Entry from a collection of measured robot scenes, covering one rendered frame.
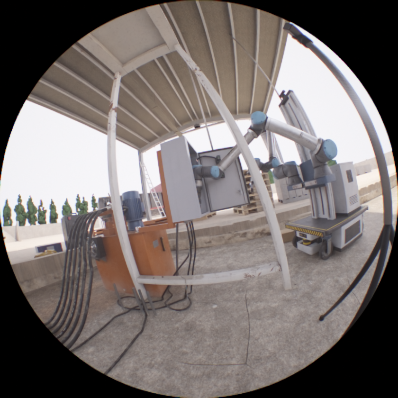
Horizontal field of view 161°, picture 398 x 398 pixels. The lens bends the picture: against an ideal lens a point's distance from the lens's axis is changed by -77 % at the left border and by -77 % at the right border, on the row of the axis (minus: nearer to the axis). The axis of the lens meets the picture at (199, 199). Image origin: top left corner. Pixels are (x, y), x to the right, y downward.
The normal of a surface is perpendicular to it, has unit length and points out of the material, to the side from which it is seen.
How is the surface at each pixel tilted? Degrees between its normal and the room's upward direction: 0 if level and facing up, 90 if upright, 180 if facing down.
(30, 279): 90
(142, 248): 90
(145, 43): 180
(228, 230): 91
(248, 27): 172
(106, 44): 180
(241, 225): 89
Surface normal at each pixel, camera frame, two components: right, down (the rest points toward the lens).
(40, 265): 0.95, -0.21
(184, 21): 0.06, 1.00
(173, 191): -0.23, -0.01
